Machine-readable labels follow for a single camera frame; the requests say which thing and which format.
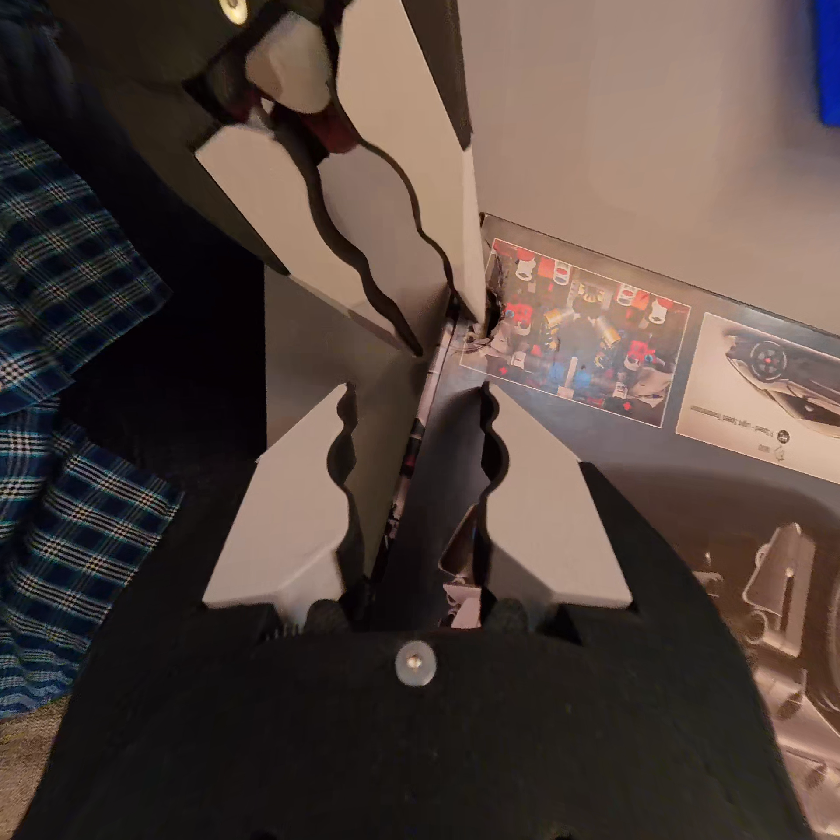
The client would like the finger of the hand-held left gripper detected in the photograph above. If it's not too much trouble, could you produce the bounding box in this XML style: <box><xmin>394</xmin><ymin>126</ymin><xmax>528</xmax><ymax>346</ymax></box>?
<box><xmin>193</xmin><ymin>26</ymin><xmax>425</xmax><ymax>358</ymax></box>
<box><xmin>330</xmin><ymin>0</ymin><xmax>489</xmax><ymax>327</ymax></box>

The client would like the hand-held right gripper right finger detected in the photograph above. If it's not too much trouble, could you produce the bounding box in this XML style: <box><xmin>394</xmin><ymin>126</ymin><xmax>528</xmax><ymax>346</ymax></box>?
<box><xmin>474</xmin><ymin>384</ymin><xmax>635</xmax><ymax>623</ymax></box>

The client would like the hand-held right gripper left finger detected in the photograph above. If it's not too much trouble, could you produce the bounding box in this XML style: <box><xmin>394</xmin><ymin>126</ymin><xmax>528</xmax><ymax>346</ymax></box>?
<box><xmin>201</xmin><ymin>384</ymin><xmax>363</xmax><ymax>627</ymax></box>

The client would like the lego set cardboard box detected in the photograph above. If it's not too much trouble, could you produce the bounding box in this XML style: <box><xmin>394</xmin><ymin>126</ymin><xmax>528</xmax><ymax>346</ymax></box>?
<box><xmin>367</xmin><ymin>211</ymin><xmax>840</xmax><ymax>840</ymax></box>

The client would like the person's plaid shirt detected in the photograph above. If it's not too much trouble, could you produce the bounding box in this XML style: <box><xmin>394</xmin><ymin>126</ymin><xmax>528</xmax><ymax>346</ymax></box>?
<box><xmin>0</xmin><ymin>108</ymin><xmax>186</xmax><ymax>719</ymax></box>

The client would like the blue plastic bin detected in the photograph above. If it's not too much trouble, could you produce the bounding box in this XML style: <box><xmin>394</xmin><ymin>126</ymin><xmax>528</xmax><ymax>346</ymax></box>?
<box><xmin>812</xmin><ymin>0</ymin><xmax>840</xmax><ymax>124</ymax></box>

